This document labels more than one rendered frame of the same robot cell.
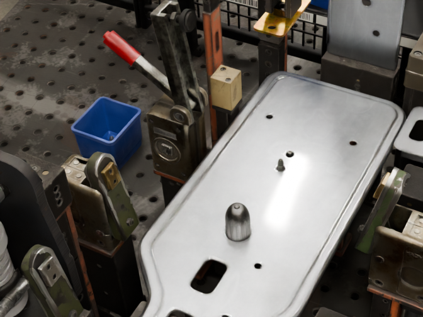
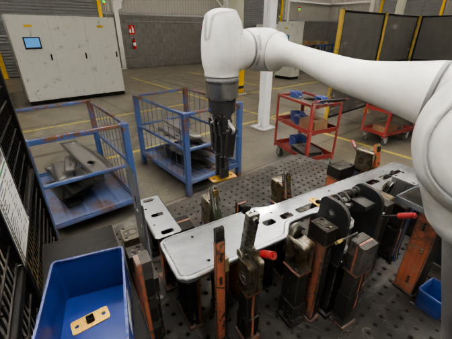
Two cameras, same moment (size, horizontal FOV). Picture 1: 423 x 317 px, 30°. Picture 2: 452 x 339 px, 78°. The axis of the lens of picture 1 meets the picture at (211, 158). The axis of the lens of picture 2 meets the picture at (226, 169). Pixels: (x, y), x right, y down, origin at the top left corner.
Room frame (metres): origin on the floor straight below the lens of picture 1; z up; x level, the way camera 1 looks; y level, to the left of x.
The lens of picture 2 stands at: (1.43, 0.27, 1.66)
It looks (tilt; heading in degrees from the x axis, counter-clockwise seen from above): 26 degrees down; 208
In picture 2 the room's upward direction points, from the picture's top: straight up
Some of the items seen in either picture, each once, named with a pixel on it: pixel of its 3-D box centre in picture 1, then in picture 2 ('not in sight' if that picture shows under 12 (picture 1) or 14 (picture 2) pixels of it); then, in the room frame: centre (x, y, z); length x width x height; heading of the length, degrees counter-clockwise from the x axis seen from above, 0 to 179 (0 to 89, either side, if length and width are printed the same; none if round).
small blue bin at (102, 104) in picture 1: (109, 136); not in sight; (1.13, 0.19, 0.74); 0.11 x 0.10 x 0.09; 148
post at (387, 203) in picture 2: not in sight; (372, 243); (0.39, 0.39, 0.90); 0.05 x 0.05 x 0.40; 58
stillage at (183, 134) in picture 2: not in sight; (186, 135); (-1.31, -1.73, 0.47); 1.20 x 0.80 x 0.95; 68
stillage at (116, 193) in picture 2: not in sight; (75, 161); (-0.13, -2.29, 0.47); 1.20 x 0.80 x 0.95; 66
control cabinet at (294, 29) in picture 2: not in sight; (288, 44); (-9.90, -3.00, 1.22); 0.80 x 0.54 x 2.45; 68
